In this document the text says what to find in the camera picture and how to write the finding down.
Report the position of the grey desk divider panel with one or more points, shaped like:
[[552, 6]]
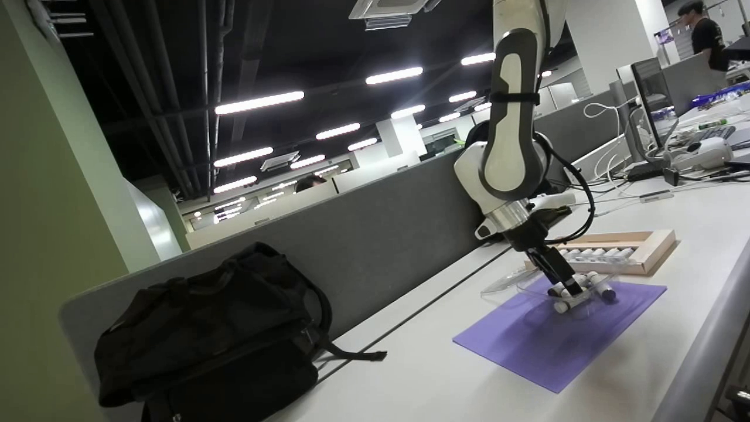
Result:
[[391, 226]]

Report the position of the ceiling air conditioner vent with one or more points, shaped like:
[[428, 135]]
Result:
[[384, 11]]

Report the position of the white bottle with yellow band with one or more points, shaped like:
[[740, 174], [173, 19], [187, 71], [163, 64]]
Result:
[[559, 306], [587, 280], [603, 291]]

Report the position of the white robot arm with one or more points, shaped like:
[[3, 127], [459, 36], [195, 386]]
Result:
[[512, 118]]

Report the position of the black duffel bag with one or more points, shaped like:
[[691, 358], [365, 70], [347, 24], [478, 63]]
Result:
[[218, 336]]

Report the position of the clear plastic container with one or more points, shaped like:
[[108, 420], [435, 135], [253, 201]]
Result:
[[500, 287]]

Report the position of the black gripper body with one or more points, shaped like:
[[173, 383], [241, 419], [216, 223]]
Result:
[[541, 237]]

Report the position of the white bottle with dark band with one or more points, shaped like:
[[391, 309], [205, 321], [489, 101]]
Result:
[[577, 256], [616, 254], [600, 254], [590, 254], [627, 254]]

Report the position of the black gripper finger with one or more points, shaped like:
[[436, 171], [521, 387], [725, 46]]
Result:
[[556, 275], [570, 271]]

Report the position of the fluorescent ceiling light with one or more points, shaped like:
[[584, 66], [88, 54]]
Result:
[[462, 98], [409, 112], [259, 101], [236, 183], [307, 163], [477, 59], [338, 131], [243, 155], [394, 77], [361, 145]]

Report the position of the wooden segment tray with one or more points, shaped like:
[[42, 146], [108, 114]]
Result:
[[658, 254]]

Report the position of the person in dark shirt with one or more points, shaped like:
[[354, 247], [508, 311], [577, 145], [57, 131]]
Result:
[[707, 38]]

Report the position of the dark computer monitor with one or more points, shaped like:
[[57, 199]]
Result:
[[647, 101]]

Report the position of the white desk device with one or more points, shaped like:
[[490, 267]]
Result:
[[705, 153]]

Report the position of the purple mat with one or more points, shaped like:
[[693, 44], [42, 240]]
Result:
[[546, 343]]

